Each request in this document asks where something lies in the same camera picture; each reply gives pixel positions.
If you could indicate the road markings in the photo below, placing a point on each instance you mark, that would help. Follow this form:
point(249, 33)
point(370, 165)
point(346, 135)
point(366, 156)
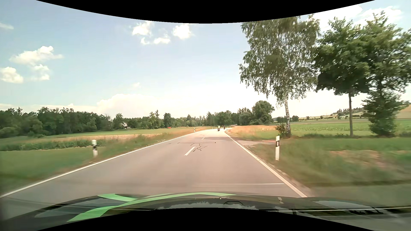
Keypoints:
point(266, 166)

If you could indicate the birch tree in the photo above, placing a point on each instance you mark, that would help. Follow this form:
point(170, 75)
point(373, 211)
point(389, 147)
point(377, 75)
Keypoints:
point(282, 61)

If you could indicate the house with dark roof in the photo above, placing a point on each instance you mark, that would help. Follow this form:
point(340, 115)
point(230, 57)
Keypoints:
point(124, 125)

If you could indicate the grey asphalt road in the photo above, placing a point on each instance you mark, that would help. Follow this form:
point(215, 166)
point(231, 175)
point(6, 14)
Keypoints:
point(179, 170)

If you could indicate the broad-crowned tree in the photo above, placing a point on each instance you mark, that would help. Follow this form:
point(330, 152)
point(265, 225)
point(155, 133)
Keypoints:
point(345, 61)

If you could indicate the car's own bonnet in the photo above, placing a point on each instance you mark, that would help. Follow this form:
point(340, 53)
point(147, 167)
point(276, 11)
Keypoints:
point(199, 200)

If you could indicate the small bush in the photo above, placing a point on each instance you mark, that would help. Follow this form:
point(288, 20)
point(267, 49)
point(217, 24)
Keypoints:
point(281, 130)

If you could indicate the green and yellow field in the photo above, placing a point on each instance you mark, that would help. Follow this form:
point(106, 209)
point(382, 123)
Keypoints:
point(80, 136)

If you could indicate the wood of trees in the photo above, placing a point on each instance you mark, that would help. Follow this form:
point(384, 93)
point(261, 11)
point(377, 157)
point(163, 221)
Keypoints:
point(64, 122)

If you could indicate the tall leafy tree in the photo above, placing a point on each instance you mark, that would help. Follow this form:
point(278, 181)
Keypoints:
point(383, 96)

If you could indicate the grass verge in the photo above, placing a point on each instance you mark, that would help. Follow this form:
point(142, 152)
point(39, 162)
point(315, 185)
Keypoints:
point(48, 160)
point(321, 160)

